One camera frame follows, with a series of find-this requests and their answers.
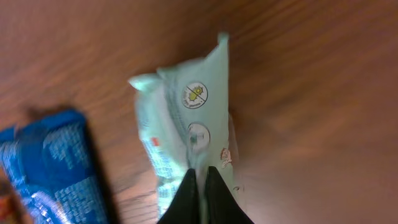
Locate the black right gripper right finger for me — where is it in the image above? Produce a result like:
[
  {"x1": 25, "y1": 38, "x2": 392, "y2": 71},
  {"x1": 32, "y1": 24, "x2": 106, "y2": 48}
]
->
[{"x1": 205, "y1": 166, "x2": 254, "y2": 224}]

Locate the blue Oreo cookie pack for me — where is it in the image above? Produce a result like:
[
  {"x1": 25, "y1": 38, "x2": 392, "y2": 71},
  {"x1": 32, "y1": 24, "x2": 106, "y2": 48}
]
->
[{"x1": 1, "y1": 110, "x2": 111, "y2": 224}]

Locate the orange Kleenex tissue pack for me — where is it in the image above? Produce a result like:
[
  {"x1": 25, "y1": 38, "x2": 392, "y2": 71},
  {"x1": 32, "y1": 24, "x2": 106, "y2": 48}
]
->
[{"x1": 0, "y1": 180, "x2": 21, "y2": 224}]

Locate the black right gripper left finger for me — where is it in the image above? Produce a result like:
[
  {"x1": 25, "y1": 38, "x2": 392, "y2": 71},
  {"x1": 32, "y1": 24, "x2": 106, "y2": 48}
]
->
[{"x1": 157, "y1": 169, "x2": 200, "y2": 224}]

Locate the teal wipes packet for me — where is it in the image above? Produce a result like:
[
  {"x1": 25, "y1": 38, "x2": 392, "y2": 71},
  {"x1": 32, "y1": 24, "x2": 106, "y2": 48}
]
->
[{"x1": 129, "y1": 33, "x2": 240, "y2": 217}]

